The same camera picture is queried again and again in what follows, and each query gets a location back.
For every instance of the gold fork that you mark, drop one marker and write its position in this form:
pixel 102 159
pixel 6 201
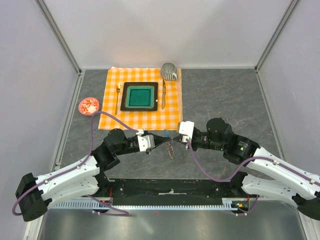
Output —
pixel 118 90

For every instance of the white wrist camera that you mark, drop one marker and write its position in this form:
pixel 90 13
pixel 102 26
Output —
pixel 146 141
pixel 185 130

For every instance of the black teal square plate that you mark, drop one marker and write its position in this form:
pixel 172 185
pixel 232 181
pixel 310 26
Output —
pixel 139 97

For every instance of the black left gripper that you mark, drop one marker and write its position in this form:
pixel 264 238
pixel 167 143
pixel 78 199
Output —
pixel 159 139

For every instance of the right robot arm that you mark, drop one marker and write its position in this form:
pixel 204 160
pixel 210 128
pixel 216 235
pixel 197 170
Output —
pixel 258 171

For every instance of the gold knife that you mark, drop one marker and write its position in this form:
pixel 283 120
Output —
pixel 164 91

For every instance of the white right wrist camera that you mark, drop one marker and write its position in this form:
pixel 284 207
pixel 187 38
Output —
pixel 185 130

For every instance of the grey slotted cable duct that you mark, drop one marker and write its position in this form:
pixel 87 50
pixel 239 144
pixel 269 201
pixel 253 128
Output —
pixel 90 204

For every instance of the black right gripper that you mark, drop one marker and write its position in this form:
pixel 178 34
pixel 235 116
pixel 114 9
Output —
pixel 179 138

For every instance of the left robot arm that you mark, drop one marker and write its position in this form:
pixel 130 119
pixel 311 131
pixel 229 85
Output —
pixel 37 194

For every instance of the yellow checkered cloth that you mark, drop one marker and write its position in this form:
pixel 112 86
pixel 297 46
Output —
pixel 167 118

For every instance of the aluminium corner post left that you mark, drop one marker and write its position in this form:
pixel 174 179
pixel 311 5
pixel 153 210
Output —
pixel 58 34

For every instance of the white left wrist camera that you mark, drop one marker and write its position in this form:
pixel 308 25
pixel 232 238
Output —
pixel 146 141

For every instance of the aluminium corner post right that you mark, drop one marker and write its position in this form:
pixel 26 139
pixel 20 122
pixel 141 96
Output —
pixel 276 34

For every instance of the grey striped mug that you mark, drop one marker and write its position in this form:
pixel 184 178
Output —
pixel 169 72

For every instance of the aluminium corner post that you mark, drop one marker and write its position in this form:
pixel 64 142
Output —
pixel 276 34
pixel 58 34

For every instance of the red white patterned bowl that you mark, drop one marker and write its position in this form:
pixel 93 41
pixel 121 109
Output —
pixel 89 106

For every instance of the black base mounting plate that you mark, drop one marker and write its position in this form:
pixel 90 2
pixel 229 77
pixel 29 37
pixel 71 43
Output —
pixel 169 191

